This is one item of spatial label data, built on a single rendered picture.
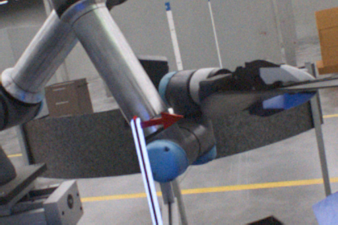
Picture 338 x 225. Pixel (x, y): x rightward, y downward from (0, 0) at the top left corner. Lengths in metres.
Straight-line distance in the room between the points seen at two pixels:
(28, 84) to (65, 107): 6.37
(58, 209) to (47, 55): 0.34
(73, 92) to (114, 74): 6.55
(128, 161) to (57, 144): 0.49
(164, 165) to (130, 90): 0.14
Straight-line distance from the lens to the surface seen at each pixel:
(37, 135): 2.86
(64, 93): 7.38
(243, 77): 0.71
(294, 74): 0.65
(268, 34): 4.85
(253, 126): 2.51
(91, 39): 0.76
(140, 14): 7.01
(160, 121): 0.55
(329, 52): 8.68
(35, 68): 1.02
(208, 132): 0.86
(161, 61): 1.12
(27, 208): 1.00
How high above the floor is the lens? 1.28
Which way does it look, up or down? 7 degrees down
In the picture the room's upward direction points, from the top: 12 degrees counter-clockwise
